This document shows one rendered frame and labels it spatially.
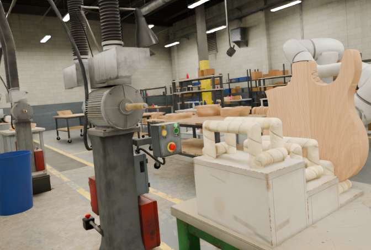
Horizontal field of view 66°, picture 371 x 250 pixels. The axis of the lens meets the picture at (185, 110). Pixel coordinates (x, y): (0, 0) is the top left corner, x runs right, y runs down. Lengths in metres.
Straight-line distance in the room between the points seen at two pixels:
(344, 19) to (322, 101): 12.03
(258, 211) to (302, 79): 0.48
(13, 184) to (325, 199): 3.76
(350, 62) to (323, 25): 12.39
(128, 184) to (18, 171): 2.46
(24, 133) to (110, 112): 3.45
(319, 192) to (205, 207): 0.31
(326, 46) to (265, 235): 1.24
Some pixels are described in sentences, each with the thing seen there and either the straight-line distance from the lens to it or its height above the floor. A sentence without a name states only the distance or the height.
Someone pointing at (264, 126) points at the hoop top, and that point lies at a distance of 0.77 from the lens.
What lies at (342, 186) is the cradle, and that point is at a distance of 1.03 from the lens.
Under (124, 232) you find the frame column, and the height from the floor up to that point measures 0.48.
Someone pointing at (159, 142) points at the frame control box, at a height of 1.01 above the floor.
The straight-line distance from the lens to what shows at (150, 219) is 2.00.
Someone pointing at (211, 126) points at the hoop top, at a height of 1.20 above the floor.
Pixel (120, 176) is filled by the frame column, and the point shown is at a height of 0.82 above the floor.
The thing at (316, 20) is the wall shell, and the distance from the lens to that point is 13.50.
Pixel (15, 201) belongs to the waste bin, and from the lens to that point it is 4.26.
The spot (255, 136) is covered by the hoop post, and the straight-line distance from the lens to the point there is 0.69.
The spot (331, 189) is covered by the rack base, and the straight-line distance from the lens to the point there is 0.91.
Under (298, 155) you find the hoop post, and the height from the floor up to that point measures 1.10.
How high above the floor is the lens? 1.29
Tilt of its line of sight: 3 degrees down
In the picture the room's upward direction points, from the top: 5 degrees counter-clockwise
